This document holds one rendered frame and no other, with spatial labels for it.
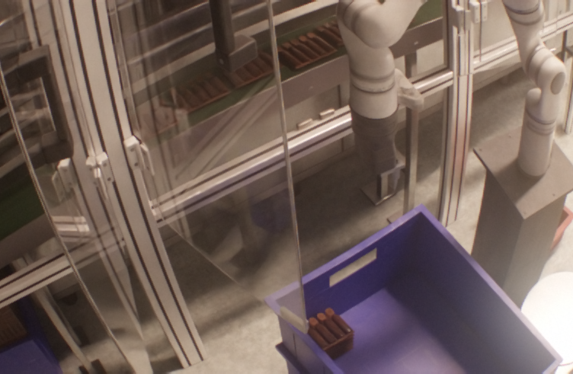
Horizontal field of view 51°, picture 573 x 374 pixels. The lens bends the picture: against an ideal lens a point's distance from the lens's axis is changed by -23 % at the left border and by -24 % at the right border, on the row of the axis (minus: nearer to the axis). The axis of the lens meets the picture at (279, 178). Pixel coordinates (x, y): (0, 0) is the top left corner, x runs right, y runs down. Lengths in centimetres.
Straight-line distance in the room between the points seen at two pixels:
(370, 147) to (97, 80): 46
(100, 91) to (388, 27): 49
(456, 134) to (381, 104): 79
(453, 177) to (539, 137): 59
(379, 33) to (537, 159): 63
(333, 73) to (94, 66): 60
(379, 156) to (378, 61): 18
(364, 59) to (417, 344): 79
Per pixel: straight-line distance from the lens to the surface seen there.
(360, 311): 170
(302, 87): 154
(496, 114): 253
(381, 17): 99
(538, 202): 151
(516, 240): 160
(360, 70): 107
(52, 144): 75
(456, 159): 194
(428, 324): 167
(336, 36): 161
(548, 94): 138
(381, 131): 114
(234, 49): 79
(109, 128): 126
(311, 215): 217
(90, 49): 115
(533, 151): 149
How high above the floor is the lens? 165
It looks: 46 degrees down
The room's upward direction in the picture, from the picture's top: 7 degrees counter-clockwise
